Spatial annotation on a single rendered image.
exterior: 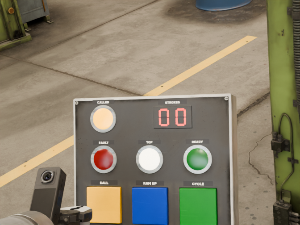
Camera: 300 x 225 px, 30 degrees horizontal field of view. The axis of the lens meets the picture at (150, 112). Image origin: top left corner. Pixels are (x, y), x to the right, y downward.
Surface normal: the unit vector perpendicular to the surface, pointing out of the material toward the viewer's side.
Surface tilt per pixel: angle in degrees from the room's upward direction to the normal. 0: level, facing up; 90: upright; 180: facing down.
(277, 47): 90
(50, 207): 29
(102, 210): 60
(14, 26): 90
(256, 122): 0
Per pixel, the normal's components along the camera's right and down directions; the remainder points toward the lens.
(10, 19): 0.62, 0.27
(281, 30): -0.61, 0.44
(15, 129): -0.15, -0.88
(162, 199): -0.28, -0.03
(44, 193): -0.29, -0.54
